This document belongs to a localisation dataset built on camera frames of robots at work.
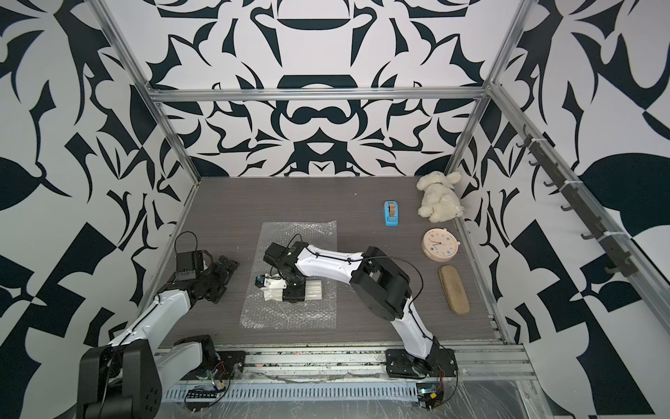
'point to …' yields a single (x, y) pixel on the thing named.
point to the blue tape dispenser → (391, 210)
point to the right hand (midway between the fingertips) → (291, 284)
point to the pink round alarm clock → (440, 244)
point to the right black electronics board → (429, 395)
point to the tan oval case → (454, 290)
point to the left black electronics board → (200, 399)
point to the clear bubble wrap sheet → (256, 312)
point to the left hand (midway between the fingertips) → (231, 269)
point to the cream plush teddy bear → (440, 202)
